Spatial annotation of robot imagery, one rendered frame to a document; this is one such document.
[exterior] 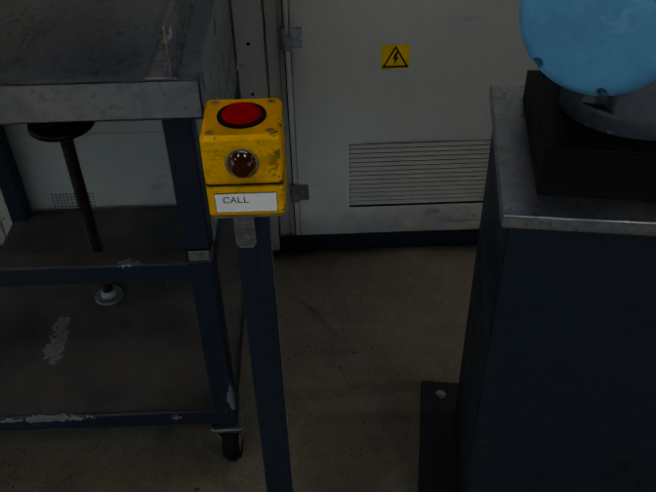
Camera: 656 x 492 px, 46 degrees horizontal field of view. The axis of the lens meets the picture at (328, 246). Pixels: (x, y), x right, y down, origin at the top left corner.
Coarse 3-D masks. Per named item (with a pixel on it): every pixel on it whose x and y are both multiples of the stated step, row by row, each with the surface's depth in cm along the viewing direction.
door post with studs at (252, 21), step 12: (252, 0) 158; (252, 12) 160; (252, 24) 162; (252, 36) 163; (252, 48) 165; (252, 60) 167; (264, 60) 167; (252, 72) 169; (264, 72) 169; (252, 84) 170; (264, 84) 171; (252, 96) 172; (264, 96) 172; (276, 228) 197; (276, 240) 199
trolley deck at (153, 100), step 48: (0, 0) 116; (48, 0) 116; (96, 0) 115; (144, 0) 115; (0, 48) 103; (48, 48) 103; (96, 48) 102; (144, 48) 102; (192, 48) 102; (0, 96) 96; (48, 96) 96; (96, 96) 96; (144, 96) 96; (192, 96) 96
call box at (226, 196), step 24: (216, 120) 76; (264, 120) 76; (216, 144) 74; (240, 144) 74; (264, 144) 74; (216, 168) 76; (264, 168) 76; (216, 192) 78; (240, 192) 78; (264, 192) 78; (216, 216) 80; (240, 216) 80; (264, 216) 80
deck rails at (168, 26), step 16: (176, 0) 99; (192, 0) 113; (176, 16) 99; (192, 16) 109; (160, 32) 105; (176, 32) 98; (160, 48) 101; (176, 48) 98; (160, 64) 97; (176, 64) 97
